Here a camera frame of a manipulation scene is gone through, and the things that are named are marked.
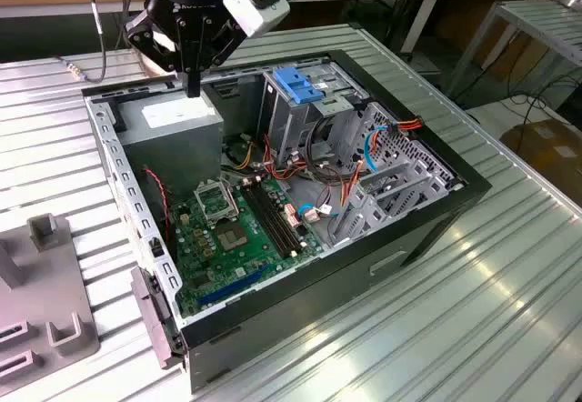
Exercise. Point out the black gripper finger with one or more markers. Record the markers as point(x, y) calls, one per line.
point(154, 43)
point(213, 43)

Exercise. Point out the grey metal disk bay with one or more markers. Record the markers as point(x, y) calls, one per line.
point(409, 156)

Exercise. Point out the blue optical drive latch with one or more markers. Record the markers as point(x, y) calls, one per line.
point(295, 86)

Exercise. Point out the grey power supply unit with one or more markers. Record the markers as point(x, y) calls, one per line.
point(173, 147)

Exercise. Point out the grey optical drive cage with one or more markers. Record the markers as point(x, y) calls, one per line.
point(291, 124)

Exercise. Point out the black tripod stand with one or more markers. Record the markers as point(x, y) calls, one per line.
point(394, 24)

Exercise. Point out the black RAM slot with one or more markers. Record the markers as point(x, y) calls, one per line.
point(264, 220)
point(281, 214)
point(276, 217)
point(270, 219)

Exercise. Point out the CPU socket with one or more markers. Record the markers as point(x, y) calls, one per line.
point(233, 237)

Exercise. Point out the green motherboard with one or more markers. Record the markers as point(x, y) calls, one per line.
point(241, 263)

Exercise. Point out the blue expansion slot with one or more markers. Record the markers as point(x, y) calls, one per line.
point(232, 286)

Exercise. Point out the grey parts rack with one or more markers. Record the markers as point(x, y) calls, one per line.
point(45, 284)

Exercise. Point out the black open PC case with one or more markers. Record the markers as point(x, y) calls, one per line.
point(318, 293)

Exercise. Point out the metal slat side table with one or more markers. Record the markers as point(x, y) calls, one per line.
point(545, 24)

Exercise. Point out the brown cardboard box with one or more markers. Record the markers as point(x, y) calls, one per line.
point(545, 147)

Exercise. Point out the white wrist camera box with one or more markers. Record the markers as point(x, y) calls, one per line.
point(254, 11)

